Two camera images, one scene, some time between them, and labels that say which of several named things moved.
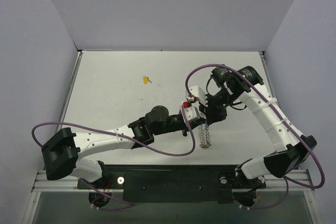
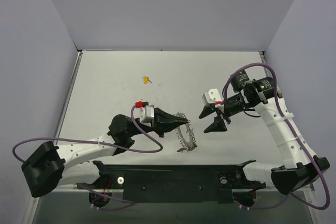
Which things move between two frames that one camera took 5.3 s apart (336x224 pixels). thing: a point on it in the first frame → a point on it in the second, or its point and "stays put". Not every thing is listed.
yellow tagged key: (146, 80) stays put
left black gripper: (189, 126) → (157, 121)
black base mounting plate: (174, 182) stays put
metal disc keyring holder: (204, 137) → (185, 134)
